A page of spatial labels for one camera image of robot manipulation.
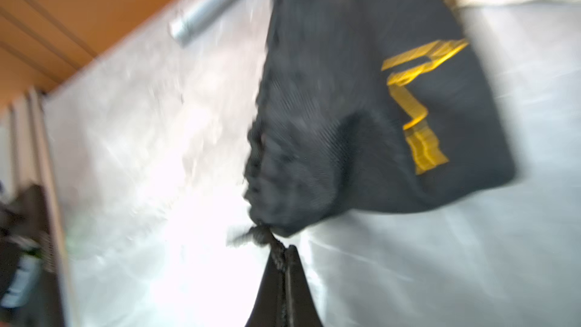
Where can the silver grey hair tool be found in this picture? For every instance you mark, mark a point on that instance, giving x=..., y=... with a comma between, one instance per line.
x=213, y=4

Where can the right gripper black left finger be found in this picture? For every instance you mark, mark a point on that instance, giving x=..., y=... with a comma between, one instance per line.
x=269, y=304

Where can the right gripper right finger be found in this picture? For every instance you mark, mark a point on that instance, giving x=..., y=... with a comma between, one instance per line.
x=301, y=310

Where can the black drawstring dryer bag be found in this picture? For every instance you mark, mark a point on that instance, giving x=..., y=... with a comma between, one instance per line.
x=374, y=105

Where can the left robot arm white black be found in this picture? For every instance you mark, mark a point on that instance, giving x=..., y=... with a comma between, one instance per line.
x=30, y=290

